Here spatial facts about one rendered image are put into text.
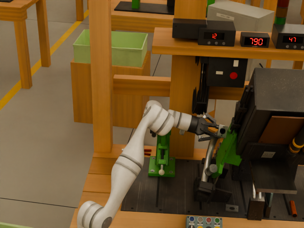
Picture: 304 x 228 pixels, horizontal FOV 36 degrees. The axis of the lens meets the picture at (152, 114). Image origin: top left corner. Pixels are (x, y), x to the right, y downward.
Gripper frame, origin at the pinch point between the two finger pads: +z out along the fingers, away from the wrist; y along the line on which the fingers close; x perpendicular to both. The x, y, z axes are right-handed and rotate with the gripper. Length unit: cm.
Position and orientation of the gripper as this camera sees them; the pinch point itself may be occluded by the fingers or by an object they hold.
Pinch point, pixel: (219, 131)
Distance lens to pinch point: 208.6
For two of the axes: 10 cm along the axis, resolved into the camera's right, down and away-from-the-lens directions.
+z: 9.6, 2.8, 0.8
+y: 2.5, -9.3, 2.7
